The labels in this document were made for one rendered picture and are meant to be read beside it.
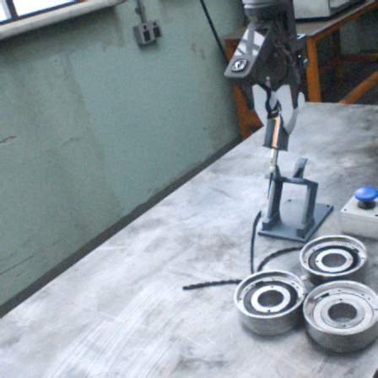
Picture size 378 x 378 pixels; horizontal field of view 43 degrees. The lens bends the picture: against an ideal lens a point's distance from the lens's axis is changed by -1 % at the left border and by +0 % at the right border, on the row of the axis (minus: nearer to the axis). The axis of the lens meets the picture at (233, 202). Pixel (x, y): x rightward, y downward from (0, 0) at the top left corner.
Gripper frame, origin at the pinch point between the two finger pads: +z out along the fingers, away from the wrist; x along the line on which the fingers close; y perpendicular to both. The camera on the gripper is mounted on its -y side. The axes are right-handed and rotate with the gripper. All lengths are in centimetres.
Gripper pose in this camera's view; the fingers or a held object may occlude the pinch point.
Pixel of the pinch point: (278, 128)
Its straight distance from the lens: 83.4
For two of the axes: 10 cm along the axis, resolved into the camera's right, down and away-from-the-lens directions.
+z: 1.7, 8.6, 4.9
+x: -8.3, -1.4, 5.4
